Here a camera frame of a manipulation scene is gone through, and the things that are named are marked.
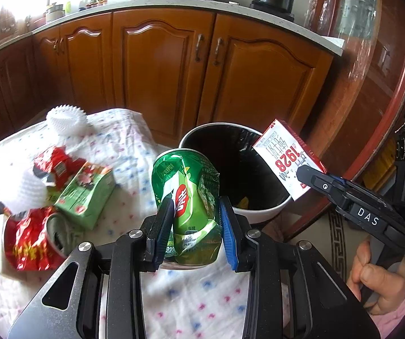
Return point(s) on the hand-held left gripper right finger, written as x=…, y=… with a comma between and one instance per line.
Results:
x=228, y=236

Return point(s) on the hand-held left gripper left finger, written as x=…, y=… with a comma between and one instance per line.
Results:
x=163, y=233

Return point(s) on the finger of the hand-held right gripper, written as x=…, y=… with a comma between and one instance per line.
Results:
x=351, y=201

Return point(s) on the crushed green drink can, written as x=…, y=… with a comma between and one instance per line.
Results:
x=192, y=197

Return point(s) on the white bin with black liner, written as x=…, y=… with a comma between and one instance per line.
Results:
x=234, y=162

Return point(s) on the white and red carton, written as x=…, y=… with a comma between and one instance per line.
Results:
x=283, y=152

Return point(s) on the white foam fruit net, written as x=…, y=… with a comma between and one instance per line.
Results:
x=66, y=120
x=25, y=192

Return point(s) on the person's right forearm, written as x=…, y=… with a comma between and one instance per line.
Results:
x=397, y=323

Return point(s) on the person's right hand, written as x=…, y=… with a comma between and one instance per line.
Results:
x=390, y=289

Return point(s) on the patterned floor mat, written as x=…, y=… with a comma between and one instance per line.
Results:
x=337, y=247

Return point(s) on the green drink carton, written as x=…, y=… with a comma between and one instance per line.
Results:
x=86, y=194

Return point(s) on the round wooden dining table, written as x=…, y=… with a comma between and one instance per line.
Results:
x=361, y=84

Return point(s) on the white dotted cloth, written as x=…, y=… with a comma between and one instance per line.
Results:
x=131, y=137

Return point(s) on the crumpled grey wrapper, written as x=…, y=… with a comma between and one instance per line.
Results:
x=61, y=235

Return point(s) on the crumpled red snack packet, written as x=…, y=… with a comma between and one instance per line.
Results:
x=52, y=164

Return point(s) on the red and yellow snack packet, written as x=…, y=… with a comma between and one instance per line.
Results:
x=29, y=243

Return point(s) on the wooden kitchen cabinet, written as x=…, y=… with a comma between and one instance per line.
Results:
x=160, y=77

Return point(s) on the grey lidded pot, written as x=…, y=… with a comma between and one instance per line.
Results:
x=54, y=13

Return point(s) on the green bottle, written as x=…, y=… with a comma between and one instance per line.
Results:
x=68, y=7

